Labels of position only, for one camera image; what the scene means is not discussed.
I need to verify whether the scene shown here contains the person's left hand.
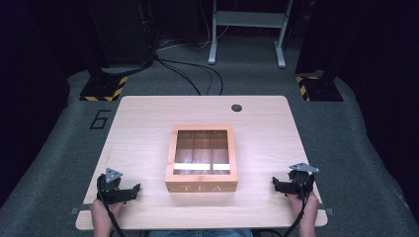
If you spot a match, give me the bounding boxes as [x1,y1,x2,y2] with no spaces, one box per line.
[91,197,125,221]

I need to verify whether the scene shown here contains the white floor cables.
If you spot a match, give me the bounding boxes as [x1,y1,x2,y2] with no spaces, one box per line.
[156,0,238,52]

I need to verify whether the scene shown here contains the wooden tea box glass lid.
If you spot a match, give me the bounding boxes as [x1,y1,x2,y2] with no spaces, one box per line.
[164,123,239,194]

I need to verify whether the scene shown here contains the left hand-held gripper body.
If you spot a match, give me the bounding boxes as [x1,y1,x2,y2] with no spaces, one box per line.
[96,167,124,204]

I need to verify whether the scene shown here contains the black floor cables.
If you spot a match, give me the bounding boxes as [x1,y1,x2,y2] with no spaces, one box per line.
[153,53,225,97]

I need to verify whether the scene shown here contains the black stand striped base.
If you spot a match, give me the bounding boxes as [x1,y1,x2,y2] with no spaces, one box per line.
[294,0,344,103]
[79,0,128,103]

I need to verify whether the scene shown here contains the white metal stand frame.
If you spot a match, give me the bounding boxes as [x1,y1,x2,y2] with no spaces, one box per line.
[208,0,294,69]

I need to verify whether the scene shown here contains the dark cabinet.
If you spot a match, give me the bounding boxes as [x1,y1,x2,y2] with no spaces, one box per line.
[86,0,155,67]

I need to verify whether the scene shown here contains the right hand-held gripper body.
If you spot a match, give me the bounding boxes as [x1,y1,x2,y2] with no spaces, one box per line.
[289,162,320,200]

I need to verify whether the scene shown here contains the grey table bracket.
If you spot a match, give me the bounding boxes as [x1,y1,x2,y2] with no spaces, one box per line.
[317,203,335,217]
[69,203,94,215]

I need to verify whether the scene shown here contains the person's right hand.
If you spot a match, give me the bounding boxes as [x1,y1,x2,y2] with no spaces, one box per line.
[288,192,320,217]

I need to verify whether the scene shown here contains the person's blue jeans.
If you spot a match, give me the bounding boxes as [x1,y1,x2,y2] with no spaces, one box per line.
[147,228,255,237]

